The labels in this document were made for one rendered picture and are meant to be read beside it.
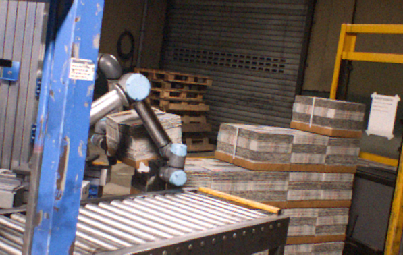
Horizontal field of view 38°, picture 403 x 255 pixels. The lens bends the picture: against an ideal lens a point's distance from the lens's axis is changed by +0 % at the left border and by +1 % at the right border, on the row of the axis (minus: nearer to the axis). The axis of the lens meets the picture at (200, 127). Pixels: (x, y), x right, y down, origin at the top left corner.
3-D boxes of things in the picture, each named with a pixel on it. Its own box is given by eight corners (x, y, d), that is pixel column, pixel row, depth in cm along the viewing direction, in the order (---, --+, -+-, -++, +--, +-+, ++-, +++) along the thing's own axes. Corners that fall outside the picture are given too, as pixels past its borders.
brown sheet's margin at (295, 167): (250, 158, 381) (252, 152, 380) (283, 160, 397) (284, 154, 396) (290, 171, 349) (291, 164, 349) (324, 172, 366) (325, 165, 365)
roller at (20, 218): (18, 224, 198) (19, 210, 198) (114, 266, 170) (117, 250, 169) (5, 227, 194) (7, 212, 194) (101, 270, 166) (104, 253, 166)
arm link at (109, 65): (126, 53, 333) (131, 132, 351) (111, 51, 338) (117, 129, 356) (114, 59, 324) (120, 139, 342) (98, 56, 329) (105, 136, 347)
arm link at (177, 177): (189, 170, 272) (186, 187, 273) (177, 165, 282) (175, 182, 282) (175, 169, 268) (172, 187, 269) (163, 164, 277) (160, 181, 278)
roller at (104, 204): (103, 212, 229) (104, 200, 229) (196, 246, 201) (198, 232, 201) (93, 213, 225) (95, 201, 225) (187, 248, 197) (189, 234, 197)
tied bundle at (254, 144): (213, 158, 363) (219, 122, 361) (249, 159, 380) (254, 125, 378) (252, 171, 333) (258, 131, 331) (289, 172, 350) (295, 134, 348)
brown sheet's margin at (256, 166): (214, 157, 363) (215, 150, 363) (249, 158, 380) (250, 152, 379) (252, 170, 332) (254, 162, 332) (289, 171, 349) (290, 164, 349)
